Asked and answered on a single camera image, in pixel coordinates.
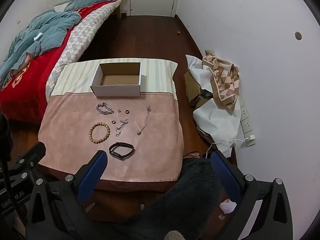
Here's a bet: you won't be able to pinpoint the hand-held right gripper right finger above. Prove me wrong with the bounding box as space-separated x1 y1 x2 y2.
210 150 293 240

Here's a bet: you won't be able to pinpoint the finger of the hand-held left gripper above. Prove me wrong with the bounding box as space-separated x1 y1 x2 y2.
11 142 47 172

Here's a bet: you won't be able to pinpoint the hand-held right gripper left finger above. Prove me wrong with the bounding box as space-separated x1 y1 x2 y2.
26 150 108 240

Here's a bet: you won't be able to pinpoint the black smart band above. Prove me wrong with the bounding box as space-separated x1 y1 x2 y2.
109 142 136 160

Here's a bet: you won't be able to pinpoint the wooden bead bracelet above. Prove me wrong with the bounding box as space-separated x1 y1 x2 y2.
89 122 111 142

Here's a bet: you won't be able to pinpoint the thin silver charm bracelet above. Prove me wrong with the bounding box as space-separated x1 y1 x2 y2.
115 119 129 137

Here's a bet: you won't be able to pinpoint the thick silver chain bracelet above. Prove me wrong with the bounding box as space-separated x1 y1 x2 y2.
96 102 114 115

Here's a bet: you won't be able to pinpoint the silver pendant necklace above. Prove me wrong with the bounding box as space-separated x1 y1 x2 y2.
137 105 153 135

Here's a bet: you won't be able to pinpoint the white cardboard box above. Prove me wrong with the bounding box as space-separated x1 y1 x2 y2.
90 62 142 97

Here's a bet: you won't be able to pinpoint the crumpled white tissue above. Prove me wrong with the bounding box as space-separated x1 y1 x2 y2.
219 199 237 214

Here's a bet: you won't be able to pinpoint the person's dark fuzzy pants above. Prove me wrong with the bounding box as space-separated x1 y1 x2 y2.
100 159 240 240

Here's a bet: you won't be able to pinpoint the red patterned cloth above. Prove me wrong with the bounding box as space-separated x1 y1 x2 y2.
196 125 215 144

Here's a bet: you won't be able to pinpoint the white power strip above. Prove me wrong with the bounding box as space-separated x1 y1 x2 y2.
239 95 257 147

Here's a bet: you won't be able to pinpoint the bed with red blanket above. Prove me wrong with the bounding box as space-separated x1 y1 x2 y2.
0 0 120 125

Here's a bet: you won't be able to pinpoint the pink and striped table cloth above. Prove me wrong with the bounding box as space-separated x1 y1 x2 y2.
38 58 185 193

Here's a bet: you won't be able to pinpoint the brown cardboard box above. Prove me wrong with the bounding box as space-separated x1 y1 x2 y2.
189 94 213 108
184 70 203 100

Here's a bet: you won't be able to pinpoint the grey fuzzy slipper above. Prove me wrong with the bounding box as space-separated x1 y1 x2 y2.
164 231 186 240

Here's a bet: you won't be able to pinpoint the patterned folded cardboard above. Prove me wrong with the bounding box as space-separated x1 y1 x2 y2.
202 50 240 113

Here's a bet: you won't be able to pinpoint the teal blanket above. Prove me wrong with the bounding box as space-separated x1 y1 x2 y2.
0 0 122 87

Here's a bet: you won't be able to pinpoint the checkered quilt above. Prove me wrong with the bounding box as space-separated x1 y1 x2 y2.
46 5 122 98

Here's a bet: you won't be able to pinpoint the wooden bed leg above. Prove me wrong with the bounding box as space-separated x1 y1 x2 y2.
111 0 128 19

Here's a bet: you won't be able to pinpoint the white charger cable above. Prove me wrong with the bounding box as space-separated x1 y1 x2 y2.
206 137 248 159

